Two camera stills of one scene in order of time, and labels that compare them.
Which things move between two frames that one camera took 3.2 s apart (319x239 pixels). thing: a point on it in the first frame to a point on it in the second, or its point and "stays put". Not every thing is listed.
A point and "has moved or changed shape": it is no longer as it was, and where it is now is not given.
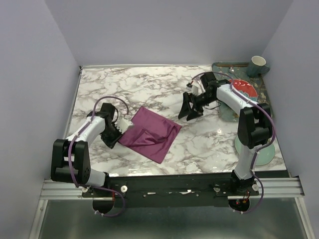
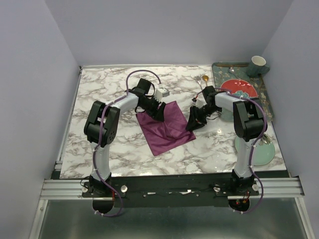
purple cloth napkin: [152, 135] has moved or changed shape
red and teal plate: [245, 88] stays put
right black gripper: [186, 108] to [197, 122]
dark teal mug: [256, 67] stays put
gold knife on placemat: [232, 65] stays put
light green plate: [265, 155] stays put
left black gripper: [111, 143] to [158, 114]
